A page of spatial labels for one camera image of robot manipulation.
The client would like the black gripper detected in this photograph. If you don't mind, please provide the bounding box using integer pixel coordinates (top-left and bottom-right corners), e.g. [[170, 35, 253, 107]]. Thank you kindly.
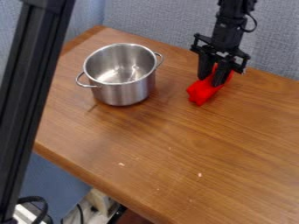
[[191, 17, 250, 88]]

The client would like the red plastic block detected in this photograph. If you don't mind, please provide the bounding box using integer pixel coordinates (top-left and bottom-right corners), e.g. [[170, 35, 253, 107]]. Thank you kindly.
[[187, 66, 234, 106]]

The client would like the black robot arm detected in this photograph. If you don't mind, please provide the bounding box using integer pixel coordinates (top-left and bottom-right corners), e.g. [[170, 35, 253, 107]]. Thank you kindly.
[[191, 0, 258, 88]]

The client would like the stainless steel pot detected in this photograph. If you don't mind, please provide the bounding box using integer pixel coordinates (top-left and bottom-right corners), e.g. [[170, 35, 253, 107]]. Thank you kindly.
[[75, 43, 165, 106]]

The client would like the white clutter under table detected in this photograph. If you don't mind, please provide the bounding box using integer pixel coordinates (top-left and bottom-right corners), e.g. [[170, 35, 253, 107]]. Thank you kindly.
[[60, 188, 127, 224]]

